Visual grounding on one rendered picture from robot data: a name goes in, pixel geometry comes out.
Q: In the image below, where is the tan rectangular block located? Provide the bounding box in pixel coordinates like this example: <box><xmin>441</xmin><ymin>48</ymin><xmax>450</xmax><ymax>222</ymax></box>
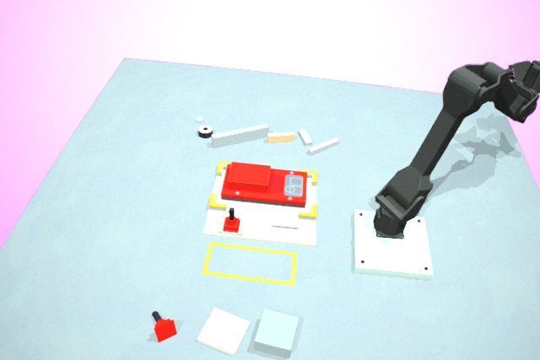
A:
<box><xmin>267</xmin><ymin>132</ymin><xmax>295</xmax><ymax>143</ymax></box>

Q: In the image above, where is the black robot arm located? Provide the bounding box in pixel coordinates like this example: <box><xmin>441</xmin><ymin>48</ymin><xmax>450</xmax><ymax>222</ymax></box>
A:
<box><xmin>373</xmin><ymin>60</ymin><xmax>540</xmax><ymax>239</ymax></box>

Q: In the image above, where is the small black toy tyre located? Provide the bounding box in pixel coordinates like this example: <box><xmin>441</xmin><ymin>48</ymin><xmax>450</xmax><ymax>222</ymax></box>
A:
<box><xmin>197</xmin><ymin>124</ymin><xmax>213</xmax><ymax>138</ymax></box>

